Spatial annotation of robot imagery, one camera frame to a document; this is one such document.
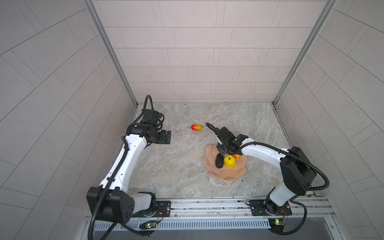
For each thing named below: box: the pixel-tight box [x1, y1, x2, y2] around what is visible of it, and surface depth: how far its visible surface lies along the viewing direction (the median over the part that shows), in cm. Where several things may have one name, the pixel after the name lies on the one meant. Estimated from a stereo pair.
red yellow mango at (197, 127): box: [191, 124, 203, 131], surface depth 101 cm
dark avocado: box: [215, 153, 224, 169], surface depth 84 cm
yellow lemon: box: [223, 155, 237, 168], surface depth 84 cm
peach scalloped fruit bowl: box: [203, 143, 247, 182], surface depth 84 cm
